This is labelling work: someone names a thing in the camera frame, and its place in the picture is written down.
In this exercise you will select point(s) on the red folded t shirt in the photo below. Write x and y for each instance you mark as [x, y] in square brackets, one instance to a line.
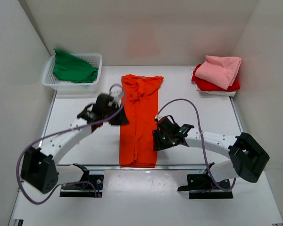
[207, 86]

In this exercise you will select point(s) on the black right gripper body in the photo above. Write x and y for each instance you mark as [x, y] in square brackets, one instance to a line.
[162, 141]

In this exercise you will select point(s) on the white plastic basket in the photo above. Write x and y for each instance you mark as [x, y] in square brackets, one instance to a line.
[49, 79]

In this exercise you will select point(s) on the orange t shirt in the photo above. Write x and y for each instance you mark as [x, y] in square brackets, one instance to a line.
[141, 108]

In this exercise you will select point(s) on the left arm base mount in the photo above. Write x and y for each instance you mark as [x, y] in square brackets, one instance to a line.
[90, 184]

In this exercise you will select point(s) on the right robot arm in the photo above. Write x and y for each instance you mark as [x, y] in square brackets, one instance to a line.
[246, 157]

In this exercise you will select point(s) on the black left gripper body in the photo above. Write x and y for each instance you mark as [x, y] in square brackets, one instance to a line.
[119, 119]

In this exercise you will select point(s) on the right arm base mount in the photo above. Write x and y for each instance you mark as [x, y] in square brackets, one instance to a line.
[201, 186]

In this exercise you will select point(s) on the green t shirt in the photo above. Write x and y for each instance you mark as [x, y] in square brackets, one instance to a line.
[71, 68]

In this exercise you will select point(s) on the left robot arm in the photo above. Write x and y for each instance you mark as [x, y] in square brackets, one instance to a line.
[40, 167]

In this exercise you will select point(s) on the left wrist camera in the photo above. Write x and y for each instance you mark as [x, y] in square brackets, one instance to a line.
[117, 96]

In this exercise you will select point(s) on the pink folded t shirt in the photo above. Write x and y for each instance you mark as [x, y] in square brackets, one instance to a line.
[220, 71]

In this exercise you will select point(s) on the white folded t shirt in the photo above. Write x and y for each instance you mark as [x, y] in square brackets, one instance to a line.
[218, 93]

